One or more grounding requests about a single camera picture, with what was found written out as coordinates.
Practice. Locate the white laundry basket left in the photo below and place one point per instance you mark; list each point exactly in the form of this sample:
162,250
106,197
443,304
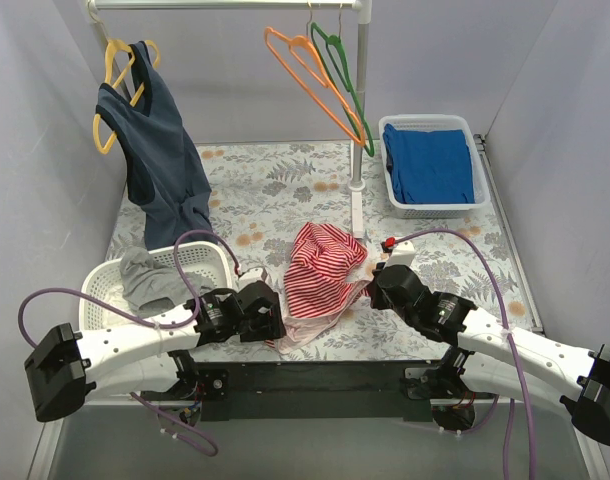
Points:
204,263

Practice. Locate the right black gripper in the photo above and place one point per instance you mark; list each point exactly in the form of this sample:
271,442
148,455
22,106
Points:
378,288

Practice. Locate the orange hanger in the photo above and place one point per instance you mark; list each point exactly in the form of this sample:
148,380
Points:
302,50

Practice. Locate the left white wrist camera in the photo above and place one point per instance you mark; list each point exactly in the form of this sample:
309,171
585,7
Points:
253,275

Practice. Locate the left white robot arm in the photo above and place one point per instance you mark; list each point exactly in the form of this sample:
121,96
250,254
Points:
66,366

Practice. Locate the white basket right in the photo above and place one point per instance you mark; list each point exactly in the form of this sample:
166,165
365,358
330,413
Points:
436,122

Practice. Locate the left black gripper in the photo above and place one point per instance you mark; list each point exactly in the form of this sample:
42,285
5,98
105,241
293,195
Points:
273,317

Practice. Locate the blue folded cloth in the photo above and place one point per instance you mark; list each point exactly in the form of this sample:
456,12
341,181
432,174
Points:
429,167

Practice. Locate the white clothes rack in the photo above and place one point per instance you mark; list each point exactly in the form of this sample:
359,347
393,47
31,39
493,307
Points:
362,8

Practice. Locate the green hanger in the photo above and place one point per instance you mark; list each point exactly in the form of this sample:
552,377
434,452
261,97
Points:
341,80

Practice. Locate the grey garment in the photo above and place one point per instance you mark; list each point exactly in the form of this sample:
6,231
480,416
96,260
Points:
150,288

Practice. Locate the navy blue tank top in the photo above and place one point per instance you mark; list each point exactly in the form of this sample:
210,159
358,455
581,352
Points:
165,175

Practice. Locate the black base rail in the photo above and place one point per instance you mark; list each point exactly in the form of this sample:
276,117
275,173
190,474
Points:
401,389

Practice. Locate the floral table mat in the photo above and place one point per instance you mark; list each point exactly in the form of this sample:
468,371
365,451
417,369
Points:
263,194

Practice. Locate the red white striped tank top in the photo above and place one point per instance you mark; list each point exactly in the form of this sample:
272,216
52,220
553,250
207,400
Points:
317,284

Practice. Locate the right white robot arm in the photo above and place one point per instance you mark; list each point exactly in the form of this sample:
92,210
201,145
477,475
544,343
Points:
492,360

